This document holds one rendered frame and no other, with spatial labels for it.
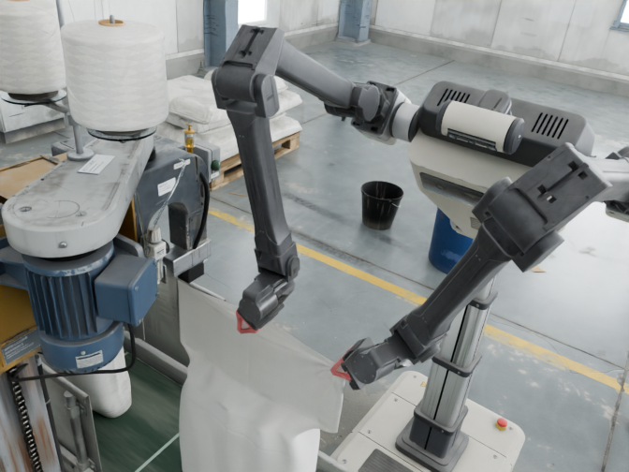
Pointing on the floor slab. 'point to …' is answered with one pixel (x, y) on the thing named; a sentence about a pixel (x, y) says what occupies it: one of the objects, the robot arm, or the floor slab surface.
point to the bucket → (380, 203)
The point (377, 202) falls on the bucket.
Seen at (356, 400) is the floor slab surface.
